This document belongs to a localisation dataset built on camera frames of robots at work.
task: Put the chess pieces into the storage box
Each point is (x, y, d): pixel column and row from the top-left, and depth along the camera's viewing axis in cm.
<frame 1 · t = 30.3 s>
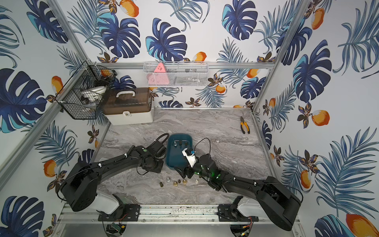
left hand: (158, 167, 85), fingers open
right hand: (179, 161, 79), fingers open
teal plastic storage box: (174, 157, 88), point 8 cm above the table
white storage case brown lid: (128, 105, 100), point 19 cm above the table
orange black pliers: (245, 123, 112), point 2 cm above the table
silver chess pawn: (168, 179, 86), point 2 cm above the table
dark bronze chess piece front: (161, 184, 84), point 2 cm above the table
gold chess piece: (175, 183, 85), on the table
gold chess pawn right: (184, 181, 85), point 2 cm above the table
cream chess piece: (196, 181, 85), point 2 cm above the table
silver pawn in box: (175, 144, 100), point 2 cm above the table
bronze rook in box: (180, 143, 101), point 3 cm above the table

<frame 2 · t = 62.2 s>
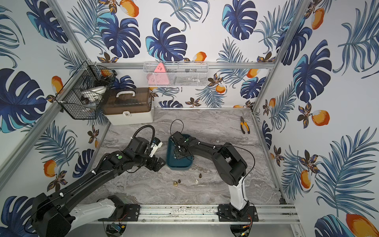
left hand: (159, 157, 77), fingers open
right hand: (181, 152, 94), fingers closed
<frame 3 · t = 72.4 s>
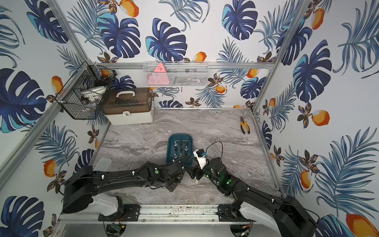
left hand: (175, 181, 79), fingers open
right hand: (189, 161, 79), fingers open
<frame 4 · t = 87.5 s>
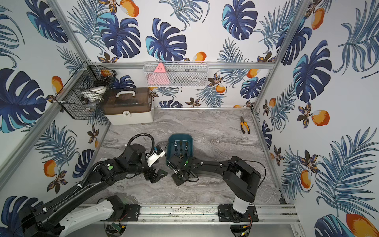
left hand: (161, 165, 72), fingers open
right hand: (178, 179, 85), fingers closed
